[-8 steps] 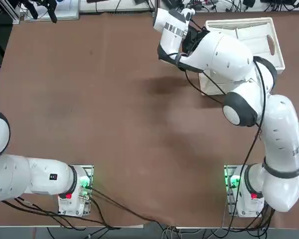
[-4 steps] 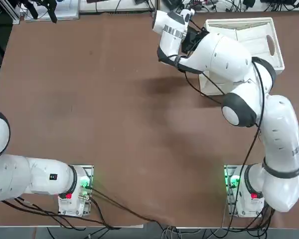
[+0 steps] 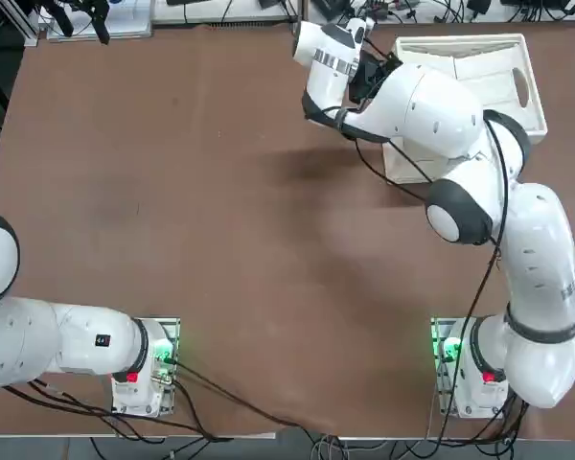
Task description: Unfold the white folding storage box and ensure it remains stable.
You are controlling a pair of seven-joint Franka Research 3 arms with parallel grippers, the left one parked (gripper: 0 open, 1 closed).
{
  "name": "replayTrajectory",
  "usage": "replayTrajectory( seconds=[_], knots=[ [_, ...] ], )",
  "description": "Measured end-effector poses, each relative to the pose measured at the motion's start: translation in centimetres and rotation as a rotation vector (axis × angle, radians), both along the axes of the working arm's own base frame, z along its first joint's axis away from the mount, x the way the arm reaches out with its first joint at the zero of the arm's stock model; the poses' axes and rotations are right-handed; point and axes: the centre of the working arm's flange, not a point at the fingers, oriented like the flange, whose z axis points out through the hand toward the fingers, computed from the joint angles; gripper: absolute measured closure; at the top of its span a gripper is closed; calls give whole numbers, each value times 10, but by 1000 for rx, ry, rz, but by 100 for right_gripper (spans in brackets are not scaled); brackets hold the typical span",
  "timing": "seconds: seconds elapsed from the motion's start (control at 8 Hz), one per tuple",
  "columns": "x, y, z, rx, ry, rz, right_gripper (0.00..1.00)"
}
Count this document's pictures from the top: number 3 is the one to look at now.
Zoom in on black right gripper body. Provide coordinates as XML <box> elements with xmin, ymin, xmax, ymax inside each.
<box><xmin>348</xmin><ymin>51</ymin><xmax>403</xmax><ymax>104</ymax></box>

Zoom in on white folding storage box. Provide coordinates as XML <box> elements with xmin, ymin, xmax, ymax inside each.
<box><xmin>381</xmin><ymin>33</ymin><xmax>549</xmax><ymax>186</ymax></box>

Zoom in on white shelf board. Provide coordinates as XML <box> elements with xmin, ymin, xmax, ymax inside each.
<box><xmin>151</xmin><ymin>0</ymin><xmax>299</xmax><ymax>25</ymax></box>

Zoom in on white flat tray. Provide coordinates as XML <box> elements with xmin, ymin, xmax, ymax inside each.
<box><xmin>45</xmin><ymin>0</ymin><xmax>153</xmax><ymax>43</ymax></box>

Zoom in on black tripod stand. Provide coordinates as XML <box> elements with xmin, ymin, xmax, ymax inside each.
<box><xmin>45</xmin><ymin>0</ymin><xmax>111</xmax><ymax>48</ymax></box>

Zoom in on tangle of black cables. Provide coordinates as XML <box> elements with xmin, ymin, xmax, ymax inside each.
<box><xmin>358</xmin><ymin>0</ymin><xmax>467</xmax><ymax>25</ymax></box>

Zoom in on aluminium profile post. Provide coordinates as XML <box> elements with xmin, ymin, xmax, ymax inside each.
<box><xmin>291</xmin><ymin>0</ymin><xmax>315</xmax><ymax>31</ymax></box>

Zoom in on black cable along right arm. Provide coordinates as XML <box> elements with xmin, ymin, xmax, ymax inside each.
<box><xmin>438</xmin><ymin>117</ymin><xmax>512</xmax><ymax>432</ymax></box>

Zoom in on black cable from left base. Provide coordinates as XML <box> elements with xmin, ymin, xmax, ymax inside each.
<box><xmin>170</xmin><ymin>358</ymin><xmax>336</xmax><ymax>435</ymax></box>

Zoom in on aluminium frame rail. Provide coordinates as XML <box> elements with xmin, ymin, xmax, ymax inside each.
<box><xmin>0</xmin><ymin>0</ymin><xmax>40</xmax><ymax>48</ymax></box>

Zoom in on cable bundle below table edge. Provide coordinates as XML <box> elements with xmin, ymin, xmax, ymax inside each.
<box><xmin>309</xmin><ymin>428</ymin><xmax>442</xmax><ymax>460</ymax></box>

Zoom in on black cables at right base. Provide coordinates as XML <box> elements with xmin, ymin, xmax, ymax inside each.
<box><xmin>425</xmin><ymin>382</ymin><xmax>557</xmax><ymax>447</ymax></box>

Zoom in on black cable under left arm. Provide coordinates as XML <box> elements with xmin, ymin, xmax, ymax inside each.
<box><xmin>2</xmin><ymin>378</ymin><xmax>231</xmax><ymax>442</ymax></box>

